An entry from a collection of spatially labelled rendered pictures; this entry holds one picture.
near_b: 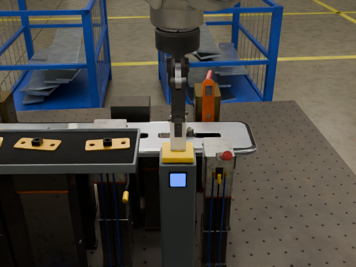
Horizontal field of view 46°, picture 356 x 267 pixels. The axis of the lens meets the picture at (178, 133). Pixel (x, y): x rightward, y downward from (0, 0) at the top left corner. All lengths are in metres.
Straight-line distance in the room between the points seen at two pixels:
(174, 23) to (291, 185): 0.98
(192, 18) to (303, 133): 1.28
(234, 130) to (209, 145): 0.22
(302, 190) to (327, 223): 0.17
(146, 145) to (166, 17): 0.53
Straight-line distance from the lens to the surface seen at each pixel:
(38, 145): 0.84
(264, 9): 3.05
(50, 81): 3.41
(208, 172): 0.99
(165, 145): 0.81
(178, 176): 0.79
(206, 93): 1.25
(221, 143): 1.01
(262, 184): 1.51
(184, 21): 0.66
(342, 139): 3.40
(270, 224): 1.35
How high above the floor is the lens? 1.57
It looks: 29 degrees down
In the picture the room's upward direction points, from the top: straight up
